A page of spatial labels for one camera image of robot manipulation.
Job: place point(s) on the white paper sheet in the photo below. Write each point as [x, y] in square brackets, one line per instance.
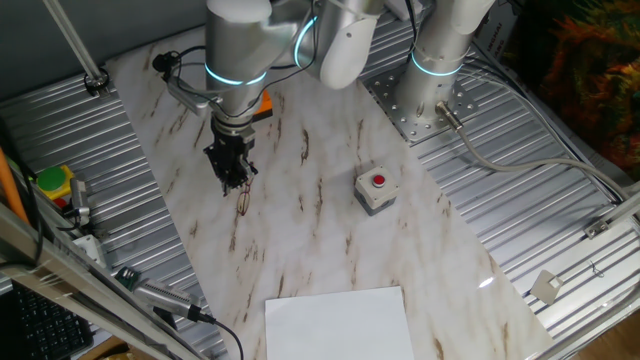
[340, 325]

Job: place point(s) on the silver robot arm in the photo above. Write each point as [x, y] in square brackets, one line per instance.
[240, 50]

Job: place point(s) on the aluminium frame post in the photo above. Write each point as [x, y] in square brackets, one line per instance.
[75, 45]

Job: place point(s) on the orange pole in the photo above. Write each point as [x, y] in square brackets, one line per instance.
[11, 190]

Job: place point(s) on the marble patterned board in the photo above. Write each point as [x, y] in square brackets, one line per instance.
[325, 240]

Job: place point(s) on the small white adhesive mount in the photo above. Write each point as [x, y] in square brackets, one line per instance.
[546, 287]

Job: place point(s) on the white printed carton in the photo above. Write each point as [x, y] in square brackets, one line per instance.
[492, 37]

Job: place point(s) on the aluminium profile beam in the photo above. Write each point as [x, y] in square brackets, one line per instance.
[75, 270]

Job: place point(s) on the silver ribbed camera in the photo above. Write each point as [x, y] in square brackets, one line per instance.
[165, 297]

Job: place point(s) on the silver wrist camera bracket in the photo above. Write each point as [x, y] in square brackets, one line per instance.
[190, 97]

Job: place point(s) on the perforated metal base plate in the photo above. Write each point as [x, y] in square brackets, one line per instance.
[415, 127]

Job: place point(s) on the dark red framed glasses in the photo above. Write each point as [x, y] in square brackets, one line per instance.
[243, 202]

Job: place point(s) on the colourful patterned cloth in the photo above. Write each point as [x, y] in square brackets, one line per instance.
[590, 75]

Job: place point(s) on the yellow box green button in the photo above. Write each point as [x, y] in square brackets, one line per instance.
[52, 179]

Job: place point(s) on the black keyboard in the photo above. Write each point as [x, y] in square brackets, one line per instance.
[45, 330]

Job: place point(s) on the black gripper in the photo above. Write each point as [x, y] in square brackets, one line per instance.
[227, 150]

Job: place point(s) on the grey box small red button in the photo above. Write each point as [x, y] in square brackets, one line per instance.
[375, 192]

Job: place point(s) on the aluminium corner bracket rail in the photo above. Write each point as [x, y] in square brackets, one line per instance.
[615, 215]

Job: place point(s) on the orange box red mushroom button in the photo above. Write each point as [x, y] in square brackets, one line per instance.
[266, 102]

